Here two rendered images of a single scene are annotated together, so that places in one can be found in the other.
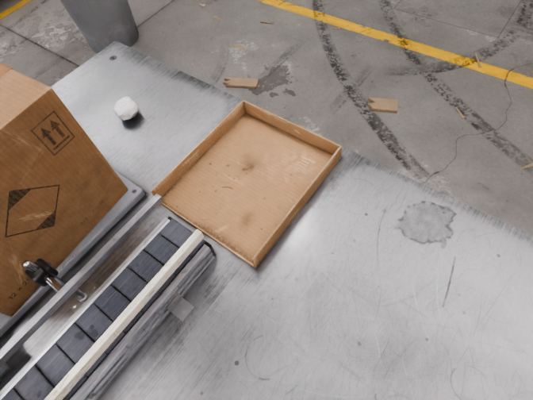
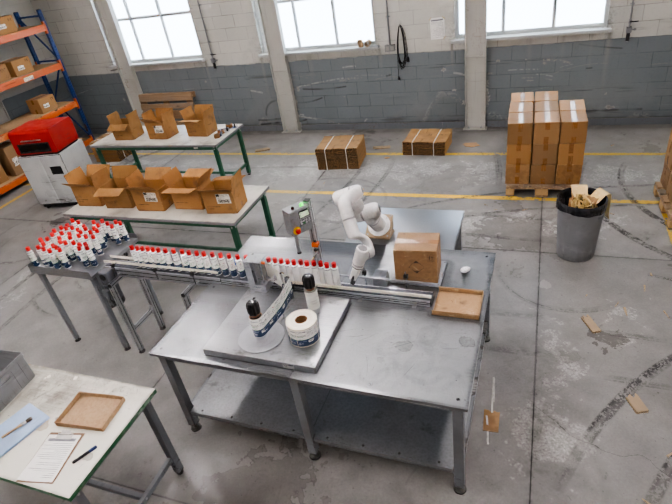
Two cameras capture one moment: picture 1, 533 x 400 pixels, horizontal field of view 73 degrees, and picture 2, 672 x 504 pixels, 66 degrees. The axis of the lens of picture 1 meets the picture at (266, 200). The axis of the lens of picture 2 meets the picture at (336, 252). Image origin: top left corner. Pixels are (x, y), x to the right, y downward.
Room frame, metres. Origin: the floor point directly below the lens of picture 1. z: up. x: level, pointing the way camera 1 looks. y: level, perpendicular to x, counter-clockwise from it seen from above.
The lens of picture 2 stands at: (-1.14, -2.20, 3.09)
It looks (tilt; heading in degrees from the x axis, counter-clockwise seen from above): 33 degrees down; 70
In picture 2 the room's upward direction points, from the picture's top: 10 degrees counter-clockwise
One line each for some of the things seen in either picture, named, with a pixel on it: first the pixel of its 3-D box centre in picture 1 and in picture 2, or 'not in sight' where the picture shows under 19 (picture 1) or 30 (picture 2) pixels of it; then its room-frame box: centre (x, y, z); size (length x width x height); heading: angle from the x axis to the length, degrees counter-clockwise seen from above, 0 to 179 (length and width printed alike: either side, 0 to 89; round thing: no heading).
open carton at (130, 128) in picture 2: not in sight; (125, 124); (-1.14, 6.04, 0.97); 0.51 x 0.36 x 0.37; 49
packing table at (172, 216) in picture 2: not in sight; (175, 230); (-1.04, 3.32, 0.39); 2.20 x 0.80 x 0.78; 136
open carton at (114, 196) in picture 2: not in sight; (118, 189); (-1.45, 3.54, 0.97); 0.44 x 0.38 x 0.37; 51
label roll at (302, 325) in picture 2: not in sight; (303, 328); (-0.56, 0.27, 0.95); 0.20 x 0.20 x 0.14
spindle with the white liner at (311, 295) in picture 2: not in sight; (311, 293); (-0.41, 0.47, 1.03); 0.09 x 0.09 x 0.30
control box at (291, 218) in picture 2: not in sight; (298, 218); (-0.28, 0.86, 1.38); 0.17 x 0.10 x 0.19; 10
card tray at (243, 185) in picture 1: (248, 174); (458, 302); (0.44, 0.03, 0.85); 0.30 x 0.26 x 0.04; 135
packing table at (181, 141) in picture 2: not in sight; (173, 159); (-0.67, 5.65, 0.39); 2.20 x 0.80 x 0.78; 136
